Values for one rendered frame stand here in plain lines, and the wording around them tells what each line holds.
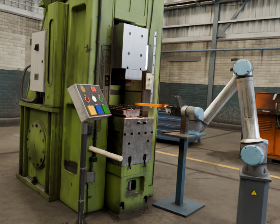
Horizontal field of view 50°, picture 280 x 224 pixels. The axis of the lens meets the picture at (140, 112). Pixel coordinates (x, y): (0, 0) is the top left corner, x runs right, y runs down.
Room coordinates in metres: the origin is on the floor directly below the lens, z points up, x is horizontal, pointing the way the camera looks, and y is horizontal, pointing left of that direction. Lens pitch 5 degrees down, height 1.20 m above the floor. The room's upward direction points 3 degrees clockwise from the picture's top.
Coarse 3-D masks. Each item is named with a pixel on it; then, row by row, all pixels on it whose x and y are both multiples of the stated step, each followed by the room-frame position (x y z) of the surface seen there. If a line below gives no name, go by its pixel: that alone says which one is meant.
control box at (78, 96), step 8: (72, 88) 2.23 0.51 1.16; (80, 88) 2.25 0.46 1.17; (88, 88) 2.36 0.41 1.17; (96, 88) 2.47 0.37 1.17; (72, 96) 2.23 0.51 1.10; (80, 96) 2.20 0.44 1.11; (88, 96) 2.30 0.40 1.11; (96, 96) 2.41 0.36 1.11; (80, 104) 2.20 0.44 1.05; (88, 104) 2.24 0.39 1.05; (96, 104) 2.35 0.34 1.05; (104, 104) 2.46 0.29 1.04; (80, 112) 2.20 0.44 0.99; (88, 112) 2.19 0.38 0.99; (96, 112) 2.29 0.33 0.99; (88, 120) 2.26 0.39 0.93
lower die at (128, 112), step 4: (116, 108) 2.91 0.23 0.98; (120, 108) 2.86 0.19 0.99; (124, 108) 2.87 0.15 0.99; (128, 108) 2.85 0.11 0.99; (116, 112) 2.83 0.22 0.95; (120, 112) 2.78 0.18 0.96; (124, 112) 2.76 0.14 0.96; (128, 112) 2.80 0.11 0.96; (132, 112) 2.83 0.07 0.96; (136, 112) 2.86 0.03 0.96; (128, 116) 2.80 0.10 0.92; (132, 116) 2.83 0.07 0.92; (136, 116) 2.86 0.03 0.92
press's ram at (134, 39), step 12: (120, 24) 2.76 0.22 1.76; (120, 36) 2.75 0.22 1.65; (132, 36) 2.79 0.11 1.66; (144, 36) 2.89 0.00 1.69; (120, 48) 2.74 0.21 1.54; (132, 48) 2.80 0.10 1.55; (144, 48) 2.90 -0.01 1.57; (120, 60) 2.73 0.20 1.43; (132, 60) 2.80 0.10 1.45; (144, 60) 2.90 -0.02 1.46
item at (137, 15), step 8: (120, 0) 2.87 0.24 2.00; (128, 0) 2.94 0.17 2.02; (136, 0) 3.00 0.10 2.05; (144, 0) 3.07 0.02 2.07; (120, 8) 2.88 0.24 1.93; (128, 8) 2.94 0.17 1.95; (136, 8) 3.01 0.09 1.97; (144, 8) 3.08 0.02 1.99; (120, 16) 2.87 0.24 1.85; (128, 16) 2.93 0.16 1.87; (136, 16) 3.00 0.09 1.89; (144, 16) 3.07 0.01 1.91; (136, 24) 3.09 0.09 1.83; (144, 24) 3.07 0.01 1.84
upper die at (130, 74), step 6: (114, 72) 2.88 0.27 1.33; (120, 72) 2.81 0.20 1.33; (126, 72) 2.76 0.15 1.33; (132, 72) 2.81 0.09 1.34; (138, 72) 2.86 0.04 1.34; (114, 78) 2.88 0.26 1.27; (120, 78) 2.80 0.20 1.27; (126, 78) 2.76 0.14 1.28; (132, 78) 2.81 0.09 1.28; (138, 78) 2.86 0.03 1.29
